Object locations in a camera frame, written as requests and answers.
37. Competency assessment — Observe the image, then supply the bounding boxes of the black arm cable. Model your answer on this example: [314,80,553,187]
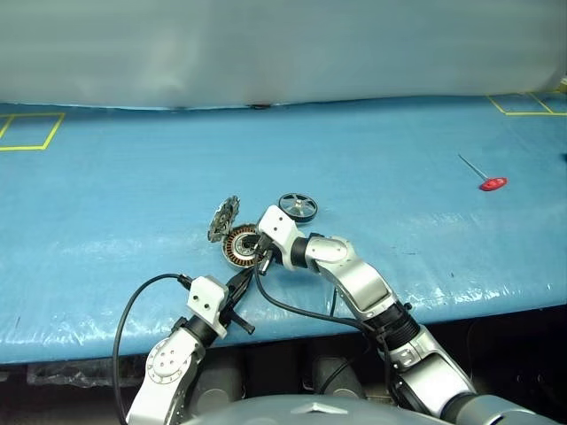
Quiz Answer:
[253,265,400,399]
[112,273,194,424]

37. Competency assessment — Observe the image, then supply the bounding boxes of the grey robot torso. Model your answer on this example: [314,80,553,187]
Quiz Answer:
[185,395,453,425]

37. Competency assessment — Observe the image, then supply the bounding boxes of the black spoked motor rotor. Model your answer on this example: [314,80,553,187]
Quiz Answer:
[277,191,319,222]

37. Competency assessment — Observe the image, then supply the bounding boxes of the red-handled hex key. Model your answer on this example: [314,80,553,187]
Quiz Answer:
[458,154,509,192]

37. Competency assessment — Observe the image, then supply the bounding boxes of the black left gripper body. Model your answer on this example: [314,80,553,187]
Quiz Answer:
[220,287,238,329]

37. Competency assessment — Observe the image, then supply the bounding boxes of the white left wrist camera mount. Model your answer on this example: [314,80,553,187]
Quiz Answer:
[186,274,230,340]

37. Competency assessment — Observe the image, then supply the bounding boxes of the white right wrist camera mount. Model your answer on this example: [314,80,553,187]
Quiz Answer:
[257,205,299,270]

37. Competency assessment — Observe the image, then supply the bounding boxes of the silver motor stator copper windings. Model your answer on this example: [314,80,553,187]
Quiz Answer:
[221,224,267,270]

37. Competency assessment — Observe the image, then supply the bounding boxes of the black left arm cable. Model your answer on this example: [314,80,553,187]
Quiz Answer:
[112,273,194,424]

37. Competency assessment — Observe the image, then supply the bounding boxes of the blue foam table sheet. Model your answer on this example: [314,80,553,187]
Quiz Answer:
[0,92,567,365]

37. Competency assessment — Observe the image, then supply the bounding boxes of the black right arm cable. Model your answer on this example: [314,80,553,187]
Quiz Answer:
[253,265,400,399]

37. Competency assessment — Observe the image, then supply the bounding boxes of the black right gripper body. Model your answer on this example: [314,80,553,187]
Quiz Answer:
[255,234,281,276]

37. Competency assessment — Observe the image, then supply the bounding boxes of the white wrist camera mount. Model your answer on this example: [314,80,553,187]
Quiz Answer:
[257,205,299,270]
[186,274,230,340]

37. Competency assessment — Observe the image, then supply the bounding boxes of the silver finned motor cover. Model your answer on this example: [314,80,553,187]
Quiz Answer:
[206,195,242,243]

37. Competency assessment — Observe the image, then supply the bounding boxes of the white foam backdrop sheet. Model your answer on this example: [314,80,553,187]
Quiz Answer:
[0,0,567,111]

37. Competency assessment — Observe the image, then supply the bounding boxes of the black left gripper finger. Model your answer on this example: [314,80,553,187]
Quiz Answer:
[229,268,256,305]
[230,313,257,336]

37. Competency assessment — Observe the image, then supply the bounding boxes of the grey rounded shape under table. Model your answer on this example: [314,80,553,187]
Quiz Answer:
[309,356,367,398]
[194,353,243,418]

